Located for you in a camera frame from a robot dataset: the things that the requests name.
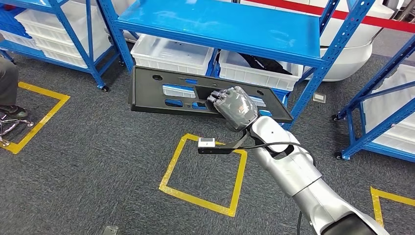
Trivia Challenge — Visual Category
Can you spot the black cloth item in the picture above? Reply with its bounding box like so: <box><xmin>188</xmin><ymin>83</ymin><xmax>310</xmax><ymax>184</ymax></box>
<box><xmin>238</xmin><ymin>52</ymin><xmax>293</xmax><ymax>76</ymax></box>

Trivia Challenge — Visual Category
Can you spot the person's leg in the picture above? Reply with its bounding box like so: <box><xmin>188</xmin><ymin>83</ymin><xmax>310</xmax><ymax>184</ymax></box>
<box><xmin>0</xmin><ymin>56</ymin><xmax>20</xmax><ymax>107</ymax></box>

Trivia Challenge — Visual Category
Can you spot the person's shoe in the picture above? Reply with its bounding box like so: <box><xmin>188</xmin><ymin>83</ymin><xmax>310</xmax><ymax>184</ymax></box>
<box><xmin>0</xmin><ymin>104</ymin><xmax>30</xmax><ymax>119</ymax></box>

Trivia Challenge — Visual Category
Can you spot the black cable on robot arm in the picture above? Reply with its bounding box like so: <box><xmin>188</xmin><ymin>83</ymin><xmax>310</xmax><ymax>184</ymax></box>
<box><xmin>240</xmin><ymin>141</ymin><xmax>317</xmax><ymax>166</ymax></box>

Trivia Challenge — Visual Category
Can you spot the black plastic panel part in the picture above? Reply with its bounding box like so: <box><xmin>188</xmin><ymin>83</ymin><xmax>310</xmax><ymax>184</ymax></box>
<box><xmin>128</xmin><ymin>66</ymin><xmax>294</xmax><ymax>124</ymax></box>

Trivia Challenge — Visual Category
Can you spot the chrome chair base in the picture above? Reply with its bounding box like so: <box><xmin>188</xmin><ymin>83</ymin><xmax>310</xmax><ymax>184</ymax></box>
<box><xmin>0</xmin><ymin>112</ymin><xmax>35</xmax><ymax>147</ymax></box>

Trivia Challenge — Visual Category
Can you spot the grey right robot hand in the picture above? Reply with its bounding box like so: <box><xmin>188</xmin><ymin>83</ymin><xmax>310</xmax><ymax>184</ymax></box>
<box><xmin>206</xmin><ymin>86</ymin><xmax>260</xmax><ymax>133</ymax></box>

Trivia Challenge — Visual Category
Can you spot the yellow floor tape square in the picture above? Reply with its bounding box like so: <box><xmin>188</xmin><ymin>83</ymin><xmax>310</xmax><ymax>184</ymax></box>
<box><xmin>370</xmin><ymin>187</ymin><xmax>415</xmax><ymax>228</ymax></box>

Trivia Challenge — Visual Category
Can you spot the white car body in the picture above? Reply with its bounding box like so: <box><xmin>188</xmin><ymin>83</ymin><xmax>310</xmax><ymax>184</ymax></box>
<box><xmin>107</xmin><ymin>0</ymin><xmax>399</xmax><ymax>82</ymax></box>

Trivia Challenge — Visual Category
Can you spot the blue steel shelf rack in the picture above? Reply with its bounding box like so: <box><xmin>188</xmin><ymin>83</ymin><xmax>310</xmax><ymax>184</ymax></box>
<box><xmin>96</xmin><ymin>0</ymin><xmax>377</xmax><ymax>131</ymax></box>
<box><xmin>0</xmin><ymin>0</ymin><xmax>125</xmax><ymax>93</ymax></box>
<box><xmin>332</xmin><ymin>35</ymin><xmax>415</xmax><ymax>163</ymax></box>

